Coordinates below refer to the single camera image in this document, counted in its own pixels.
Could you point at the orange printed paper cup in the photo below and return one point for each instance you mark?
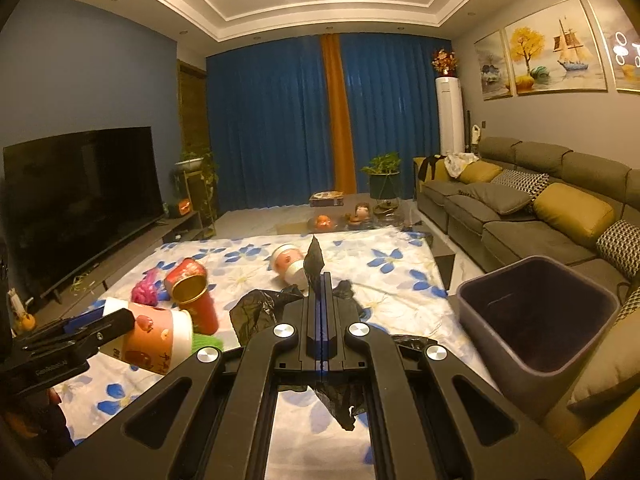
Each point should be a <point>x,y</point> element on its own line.
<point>287,262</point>
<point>150,335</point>

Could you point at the person's left hand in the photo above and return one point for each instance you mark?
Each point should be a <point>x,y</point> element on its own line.
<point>57,405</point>

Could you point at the blue floral bedsheet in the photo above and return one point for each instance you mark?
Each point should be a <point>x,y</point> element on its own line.
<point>240,265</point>

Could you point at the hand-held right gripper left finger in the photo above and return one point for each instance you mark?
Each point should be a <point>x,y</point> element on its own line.
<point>312,320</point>

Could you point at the framed pale abstract painting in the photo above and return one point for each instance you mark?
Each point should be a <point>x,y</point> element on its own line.
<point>617,40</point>

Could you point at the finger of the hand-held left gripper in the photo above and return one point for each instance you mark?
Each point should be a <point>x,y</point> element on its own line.
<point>112,326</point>
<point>82,322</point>

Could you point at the large grey cushion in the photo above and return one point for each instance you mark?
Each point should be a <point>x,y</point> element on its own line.
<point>610,370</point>

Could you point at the black white patterned cushion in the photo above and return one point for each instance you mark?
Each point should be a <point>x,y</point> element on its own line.
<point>631,306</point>
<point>620,245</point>
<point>522,182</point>

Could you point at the trailing potted plant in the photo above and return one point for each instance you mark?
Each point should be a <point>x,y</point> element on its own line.
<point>197,165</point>

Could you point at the white hanging bag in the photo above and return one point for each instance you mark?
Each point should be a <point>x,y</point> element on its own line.
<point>475,135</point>

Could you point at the grey sectional sofa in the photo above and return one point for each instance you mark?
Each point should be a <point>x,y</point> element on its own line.
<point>510,240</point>

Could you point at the white standing air conditioner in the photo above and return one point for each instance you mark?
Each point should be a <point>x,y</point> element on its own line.
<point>449,115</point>

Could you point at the brown wooden door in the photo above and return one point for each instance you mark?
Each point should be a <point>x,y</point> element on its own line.
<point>192,110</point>

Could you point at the grey television cabinet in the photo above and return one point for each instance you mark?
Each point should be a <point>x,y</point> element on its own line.
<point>175,225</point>

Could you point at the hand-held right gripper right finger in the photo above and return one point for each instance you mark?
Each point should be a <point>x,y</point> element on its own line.
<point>334,320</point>

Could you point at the white cloth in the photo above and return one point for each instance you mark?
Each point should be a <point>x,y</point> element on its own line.
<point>460,162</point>

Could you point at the blue curtain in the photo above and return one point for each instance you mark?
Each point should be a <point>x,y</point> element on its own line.
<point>395,110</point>
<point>270,120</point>

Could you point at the yellow sofa cushion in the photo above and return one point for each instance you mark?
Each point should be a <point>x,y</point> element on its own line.
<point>610,445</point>

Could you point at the green potted plant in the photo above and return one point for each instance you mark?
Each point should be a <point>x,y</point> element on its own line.
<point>384,180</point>

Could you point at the red printed tin can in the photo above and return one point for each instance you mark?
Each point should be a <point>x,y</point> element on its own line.
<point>202,315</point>

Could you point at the tea tray set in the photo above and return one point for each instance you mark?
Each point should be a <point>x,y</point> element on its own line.
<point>389,211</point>

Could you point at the grey plastic bin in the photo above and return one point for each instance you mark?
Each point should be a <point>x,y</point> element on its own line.
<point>525,320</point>

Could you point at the framed tree and ship painting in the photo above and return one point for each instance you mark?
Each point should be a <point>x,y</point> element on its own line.
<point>555,45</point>

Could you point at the green foam net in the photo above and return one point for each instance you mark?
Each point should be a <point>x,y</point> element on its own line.
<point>207,342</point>

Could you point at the small pink crumpled bag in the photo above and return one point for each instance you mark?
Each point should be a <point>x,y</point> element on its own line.
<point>147,290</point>

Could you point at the small yellow cushion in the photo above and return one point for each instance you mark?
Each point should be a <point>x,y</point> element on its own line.
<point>480,172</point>

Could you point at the large yellow cushion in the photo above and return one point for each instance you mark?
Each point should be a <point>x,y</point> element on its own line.
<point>575,207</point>

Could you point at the small framed landscape painting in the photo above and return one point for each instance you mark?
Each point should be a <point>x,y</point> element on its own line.
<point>495,67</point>

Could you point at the wooden plant stand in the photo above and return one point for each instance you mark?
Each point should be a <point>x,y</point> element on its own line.
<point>195,200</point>

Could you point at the orange fruit ornament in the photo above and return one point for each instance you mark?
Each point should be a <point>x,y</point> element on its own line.
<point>322,220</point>

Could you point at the orange curtain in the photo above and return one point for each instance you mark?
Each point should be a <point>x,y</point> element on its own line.
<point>337,110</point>

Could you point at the black flat television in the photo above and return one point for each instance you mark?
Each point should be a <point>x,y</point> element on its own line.
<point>85,200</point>

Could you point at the red gold flower ornament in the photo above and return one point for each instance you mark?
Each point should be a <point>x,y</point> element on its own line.
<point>445,62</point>

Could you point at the flat grey cushion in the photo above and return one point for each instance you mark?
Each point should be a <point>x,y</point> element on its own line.
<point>495,195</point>

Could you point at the black cloth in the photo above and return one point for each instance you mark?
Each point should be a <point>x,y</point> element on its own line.
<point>429,167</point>

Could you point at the dark coffee table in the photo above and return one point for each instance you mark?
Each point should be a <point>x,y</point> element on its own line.
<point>295,225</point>

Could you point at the black plastic bag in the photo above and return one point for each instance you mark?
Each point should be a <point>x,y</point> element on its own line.
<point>260,310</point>

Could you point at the flat printed box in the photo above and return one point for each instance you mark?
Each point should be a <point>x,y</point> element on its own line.
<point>326,199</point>

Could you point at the small pig figurine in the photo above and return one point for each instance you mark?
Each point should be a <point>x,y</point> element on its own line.
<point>360,212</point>

